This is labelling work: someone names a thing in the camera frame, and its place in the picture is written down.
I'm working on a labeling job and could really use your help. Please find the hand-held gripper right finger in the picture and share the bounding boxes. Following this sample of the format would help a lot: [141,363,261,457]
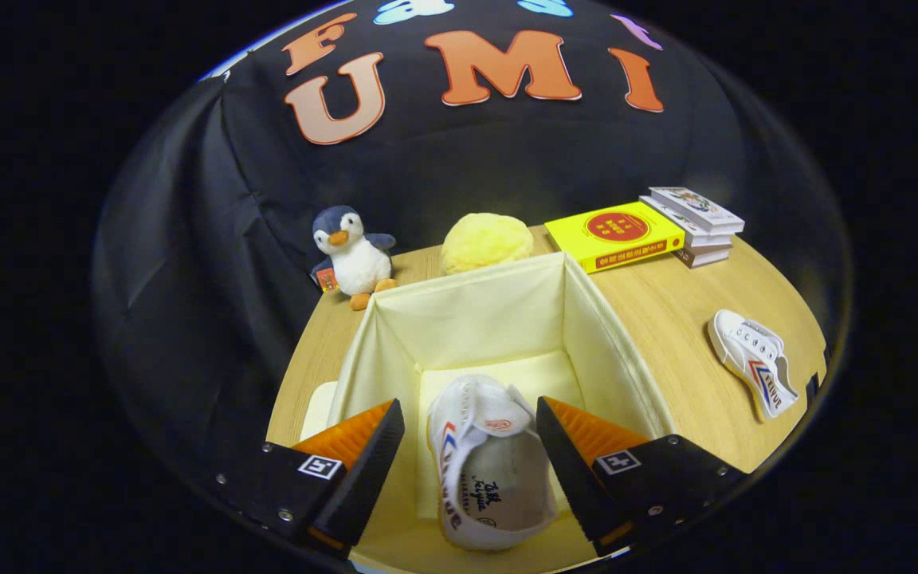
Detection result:
[535,396,751,557]

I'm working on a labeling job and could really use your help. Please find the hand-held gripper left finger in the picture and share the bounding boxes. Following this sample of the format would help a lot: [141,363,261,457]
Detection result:
[212,399,406,559]

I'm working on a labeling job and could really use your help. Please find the white canvas shoe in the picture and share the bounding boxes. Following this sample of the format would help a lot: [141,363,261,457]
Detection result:
[427,375,559,552]
[706,309,801,421]

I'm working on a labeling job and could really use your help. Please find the beige fabric storage box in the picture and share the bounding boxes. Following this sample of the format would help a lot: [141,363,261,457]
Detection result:
[325,251,677,573]

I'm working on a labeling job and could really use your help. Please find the penguin plush toy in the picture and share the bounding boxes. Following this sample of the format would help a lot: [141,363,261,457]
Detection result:
[310,205,398,312]

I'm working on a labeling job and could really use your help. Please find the yellow book with red circle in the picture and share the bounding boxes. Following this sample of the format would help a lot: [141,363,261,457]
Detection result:
[544,201,687,275]

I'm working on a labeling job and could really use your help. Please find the yellow plush ball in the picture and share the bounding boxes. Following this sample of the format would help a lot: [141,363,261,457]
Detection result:
[441,212,536,276]

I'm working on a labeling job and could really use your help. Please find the brown edged book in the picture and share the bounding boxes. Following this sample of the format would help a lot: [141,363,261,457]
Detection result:
[673,244,733,269]

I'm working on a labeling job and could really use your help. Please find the white cover book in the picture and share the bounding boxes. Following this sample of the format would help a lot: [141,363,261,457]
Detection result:
[638,195,735,249]

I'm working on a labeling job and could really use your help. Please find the black backdrop cloth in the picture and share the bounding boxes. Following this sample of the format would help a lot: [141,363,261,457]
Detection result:
[92,0,854,511]

